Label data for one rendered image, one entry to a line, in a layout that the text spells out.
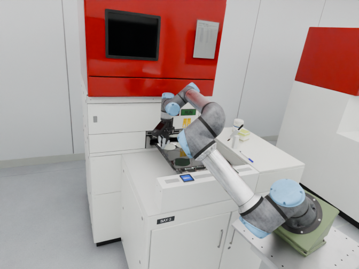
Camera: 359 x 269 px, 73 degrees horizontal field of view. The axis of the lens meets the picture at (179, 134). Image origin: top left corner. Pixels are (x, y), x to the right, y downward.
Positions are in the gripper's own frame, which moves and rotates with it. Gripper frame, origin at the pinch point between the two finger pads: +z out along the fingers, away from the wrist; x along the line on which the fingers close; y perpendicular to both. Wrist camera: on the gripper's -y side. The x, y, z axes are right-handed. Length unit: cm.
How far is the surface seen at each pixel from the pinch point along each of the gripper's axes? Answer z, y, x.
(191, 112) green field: -18.6, 29.3, -0.6
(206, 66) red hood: -51, 31, -7
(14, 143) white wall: 62, -18, 197
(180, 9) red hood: -81, 12, 4
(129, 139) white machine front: -0.9, -8.3, 21.1
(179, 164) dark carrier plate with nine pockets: 1.4, -6.7, -19.9
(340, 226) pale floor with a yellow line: 91, 146, -116
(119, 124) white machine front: -12.2, -14.2, 24.4
